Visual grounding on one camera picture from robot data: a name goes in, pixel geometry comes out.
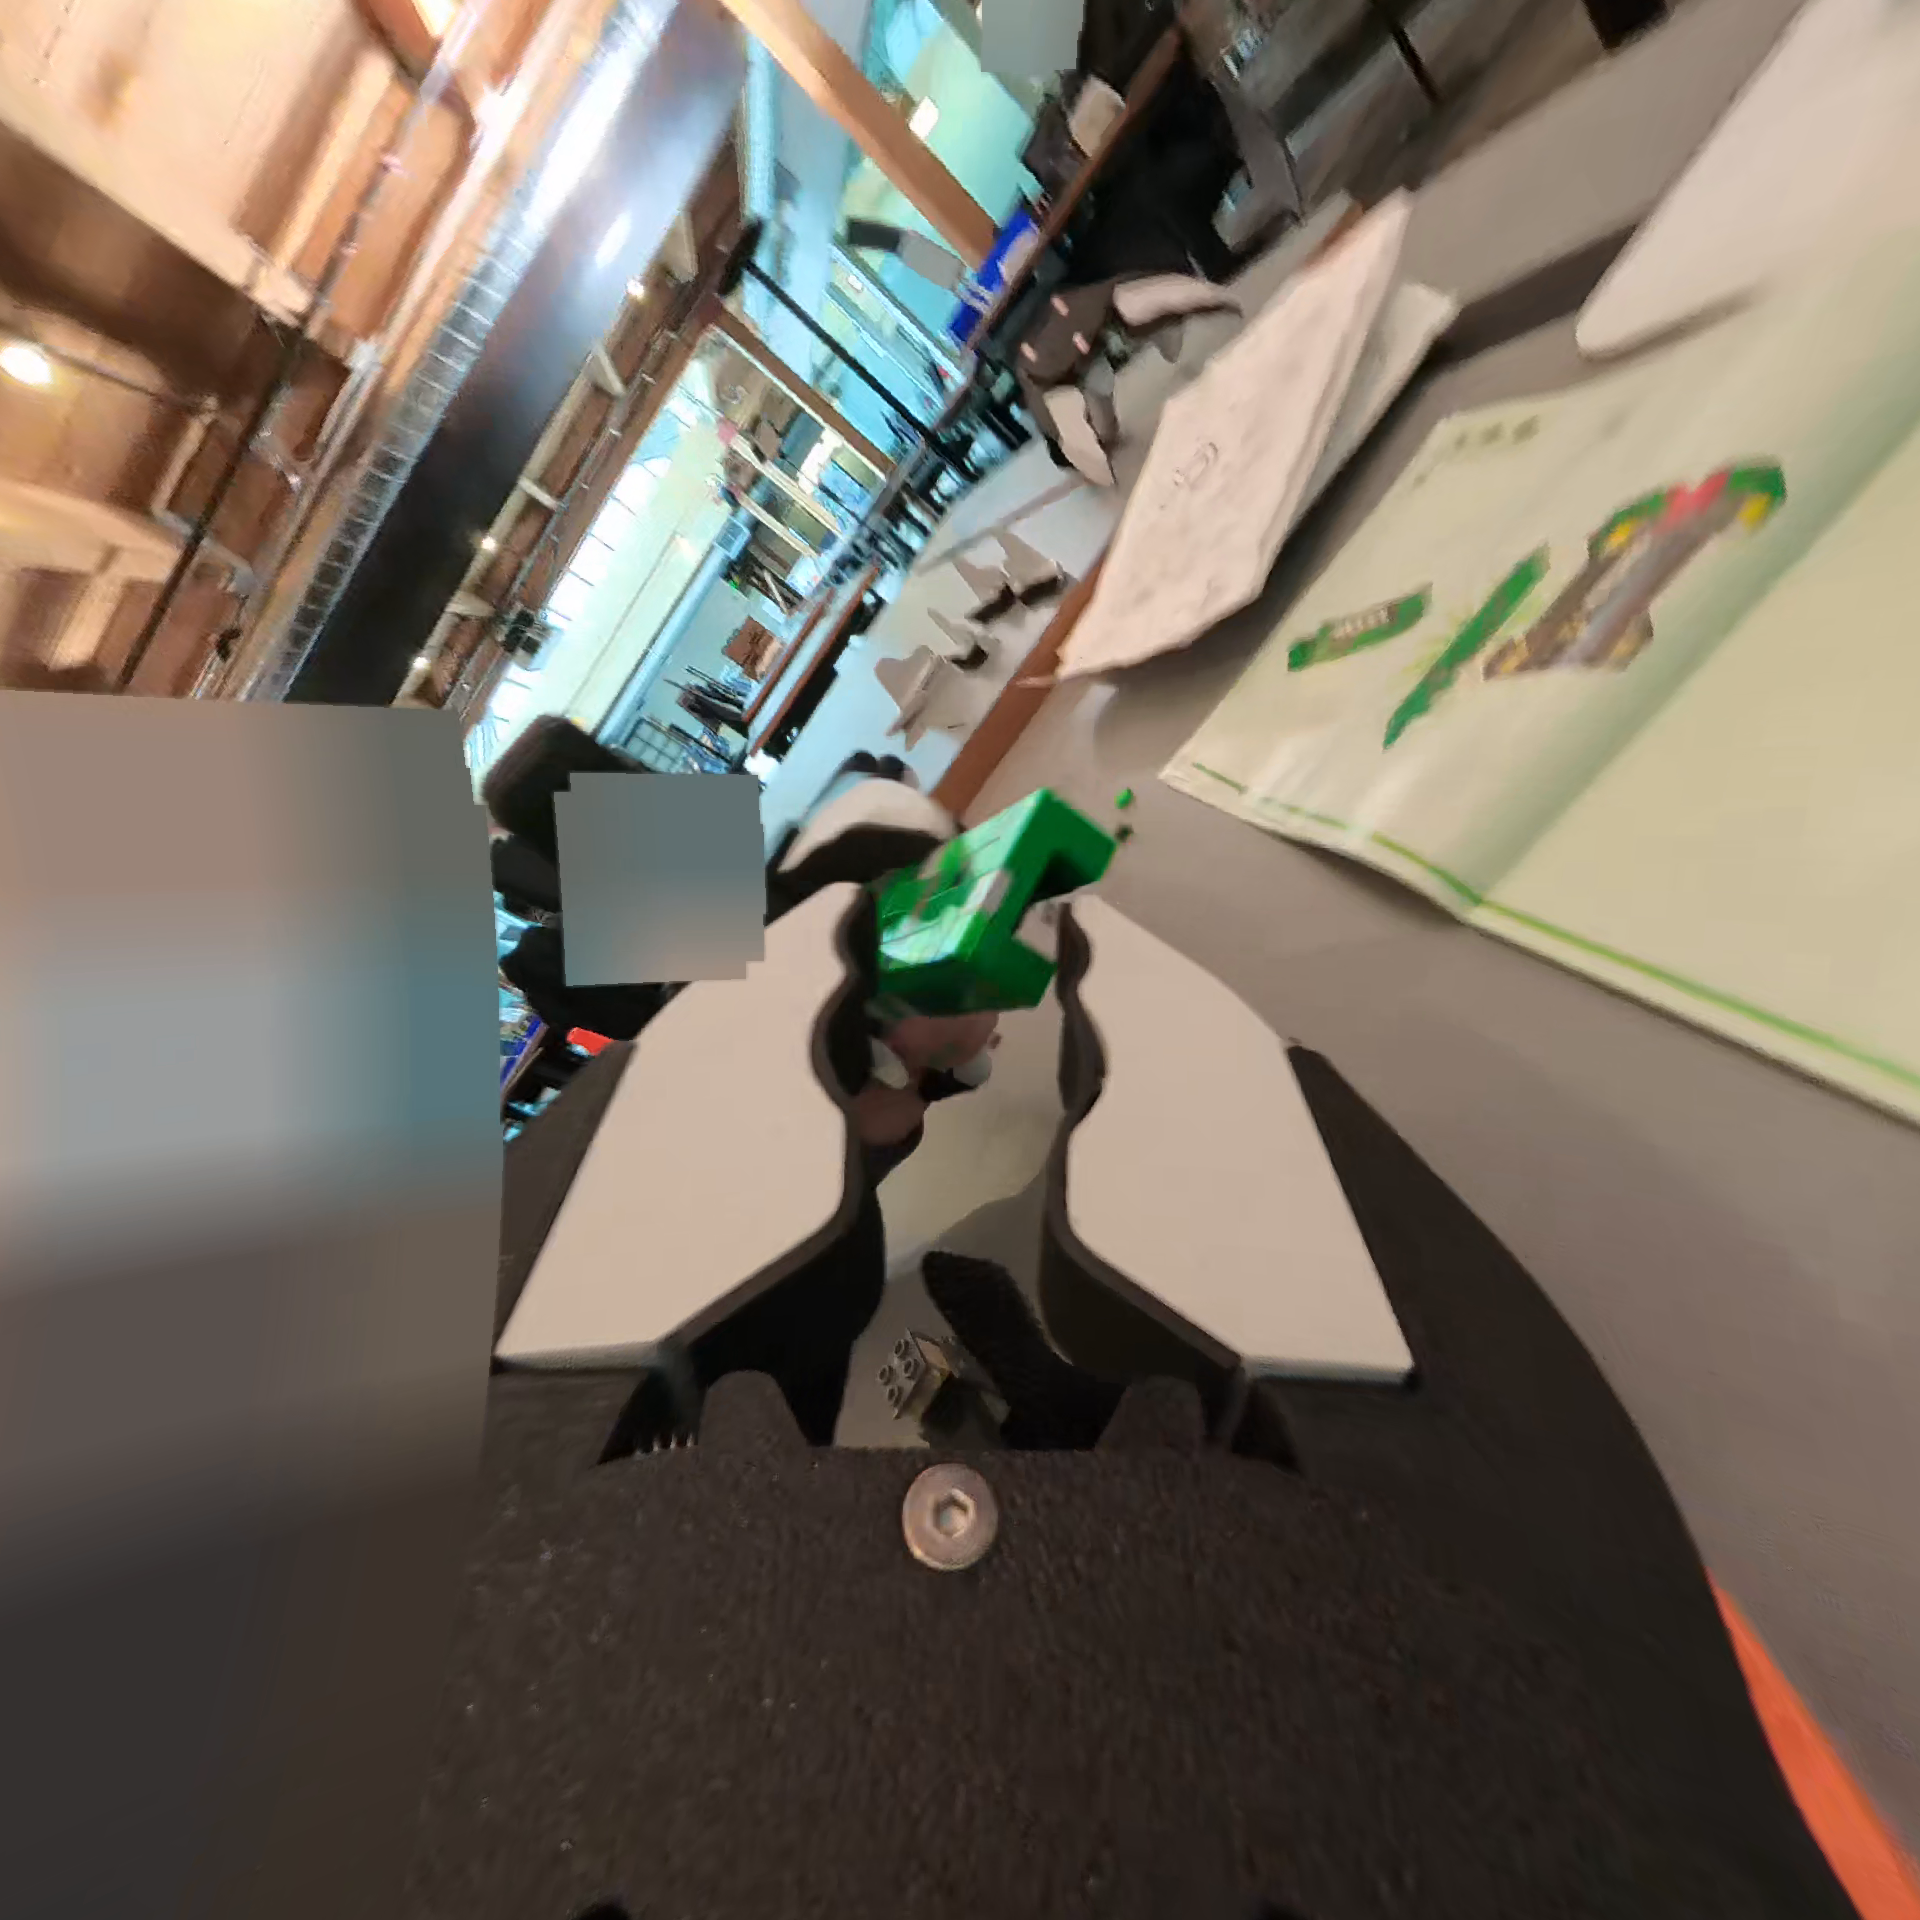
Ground grey desk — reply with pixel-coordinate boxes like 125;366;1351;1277
930;151;1920;1846

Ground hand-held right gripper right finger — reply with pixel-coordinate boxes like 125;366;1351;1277
1041;891;1418;1390

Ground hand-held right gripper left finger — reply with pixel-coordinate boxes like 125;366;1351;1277
490;878;889;1373

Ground green brick assembly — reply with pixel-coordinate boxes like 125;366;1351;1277
870;786;1120;1022

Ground green and white instruction booklet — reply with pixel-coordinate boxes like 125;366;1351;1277
1160;321;1920;1127

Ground white tray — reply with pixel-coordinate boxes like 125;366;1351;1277
1574;0;1920;360

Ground person's left hand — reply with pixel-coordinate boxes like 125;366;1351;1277
852;1018;1004;1150

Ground black chair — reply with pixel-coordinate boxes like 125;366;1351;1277
1012;269;1145;441

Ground orange strip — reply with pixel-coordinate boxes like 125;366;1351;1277
1709;1582;1920;1920

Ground white wood-edged table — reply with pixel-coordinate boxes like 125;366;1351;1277
745;449;1145;811

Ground white folded paper sheets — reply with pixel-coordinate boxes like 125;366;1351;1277
1055;186;1418;683

